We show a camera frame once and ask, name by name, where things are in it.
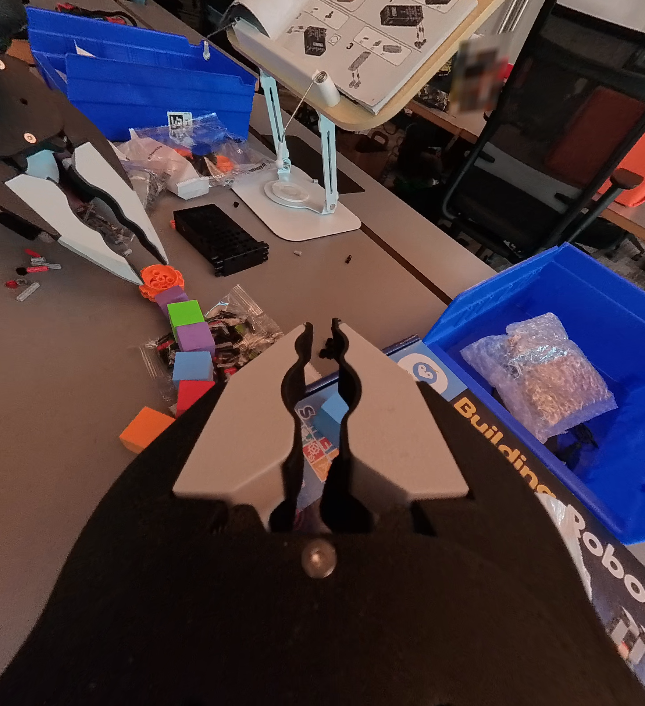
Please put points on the black office chair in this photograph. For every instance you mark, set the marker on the black office chair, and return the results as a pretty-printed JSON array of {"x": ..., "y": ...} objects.
[{"x": 570, "y": 66}]

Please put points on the red cube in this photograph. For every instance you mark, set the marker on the red cube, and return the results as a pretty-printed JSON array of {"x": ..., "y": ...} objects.
[{"x": 193, "y": 394}]

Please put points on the grey desk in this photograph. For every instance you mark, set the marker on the grey desk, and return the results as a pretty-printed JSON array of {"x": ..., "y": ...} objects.
[{"x": 69, "y": 358}]

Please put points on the orange cube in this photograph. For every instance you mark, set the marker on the orange cube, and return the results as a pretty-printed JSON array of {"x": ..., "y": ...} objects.
[{"x": 146, "y": 427}]

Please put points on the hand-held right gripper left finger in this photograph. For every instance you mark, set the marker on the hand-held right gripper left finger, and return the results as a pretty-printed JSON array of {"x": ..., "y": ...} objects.
[{"x": 240, "y": 435}]

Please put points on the cluster of red grey pins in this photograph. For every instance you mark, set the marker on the cluster of red grey pins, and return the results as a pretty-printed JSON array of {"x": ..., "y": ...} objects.
[{"x": 40, "y": 270}]

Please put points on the blue cube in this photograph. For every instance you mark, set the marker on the blue cube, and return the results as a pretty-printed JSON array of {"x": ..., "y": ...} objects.
[
  {"x": 333, "y": 413},
  {"x": 193, "y": 367}
]

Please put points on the white book stand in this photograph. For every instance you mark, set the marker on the white book stand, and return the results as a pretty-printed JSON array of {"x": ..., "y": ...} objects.
[{"x": 311, "y": 220}]

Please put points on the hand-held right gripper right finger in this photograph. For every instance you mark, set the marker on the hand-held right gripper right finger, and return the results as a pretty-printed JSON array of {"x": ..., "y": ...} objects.
[{"x": 399, "y": 441}]

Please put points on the clear bag of dark parts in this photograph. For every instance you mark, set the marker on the clear bag of dark parts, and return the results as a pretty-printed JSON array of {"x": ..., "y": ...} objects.
[{"x": 245, "y": 331}]

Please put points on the blue plastic bin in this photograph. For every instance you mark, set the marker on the blue plastic bin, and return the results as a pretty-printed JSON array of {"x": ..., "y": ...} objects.
[
  {"x": 604, "y": 309},
  {"x": 135, "y": 82}
]

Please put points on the open instruction booklet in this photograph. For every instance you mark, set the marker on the open instruction booklet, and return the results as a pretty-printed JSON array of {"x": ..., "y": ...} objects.
[{"x": 388, "y": 49}]

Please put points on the green cube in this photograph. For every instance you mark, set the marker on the green cube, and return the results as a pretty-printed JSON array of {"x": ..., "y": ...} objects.
[{"x": 185, "y": 314}]

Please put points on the black perforated block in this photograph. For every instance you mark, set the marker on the black perforated block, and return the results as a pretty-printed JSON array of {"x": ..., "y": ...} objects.
[{"x": 217, "y": 237}]

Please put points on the blue printed toy box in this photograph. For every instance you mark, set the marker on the blue printed toy box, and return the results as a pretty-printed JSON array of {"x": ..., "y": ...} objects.
[{"x": 620, "y": 618}]

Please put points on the clear plastic bag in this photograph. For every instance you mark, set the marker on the clear plastic bag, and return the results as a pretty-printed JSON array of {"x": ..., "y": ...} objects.
[{"x": 543, "y": 380}]

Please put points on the purple cube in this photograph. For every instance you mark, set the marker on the purple cube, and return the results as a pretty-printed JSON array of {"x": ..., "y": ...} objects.
[
  {"x": 195, "y": 337},
  {"x": 168, "y": 298}
]

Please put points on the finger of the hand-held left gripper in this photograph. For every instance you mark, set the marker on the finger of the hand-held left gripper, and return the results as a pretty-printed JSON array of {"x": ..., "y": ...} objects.
[
  {"x": 63, "y": 220},
  {"x": 115, "y": 187}
]

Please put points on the white paper packet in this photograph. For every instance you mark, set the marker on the white paper packet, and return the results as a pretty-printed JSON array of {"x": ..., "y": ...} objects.
[{"x": 187, "y": 187}]

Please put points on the clear bag orange blue parts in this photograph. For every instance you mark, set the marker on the clear bag orange blue parts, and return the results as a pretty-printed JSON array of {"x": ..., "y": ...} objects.
[{"x": 212, "y": 138}]

